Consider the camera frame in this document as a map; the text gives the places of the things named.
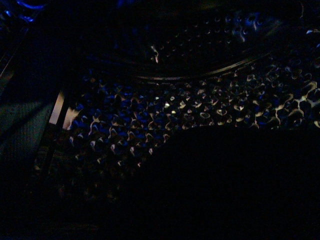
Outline dark knitted garment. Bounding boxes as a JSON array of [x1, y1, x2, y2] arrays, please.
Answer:
[[96, 126, 320, 240]]

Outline stainless steel perforated drum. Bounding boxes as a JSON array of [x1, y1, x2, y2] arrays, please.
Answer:
[[0, 0, 320, 206]]

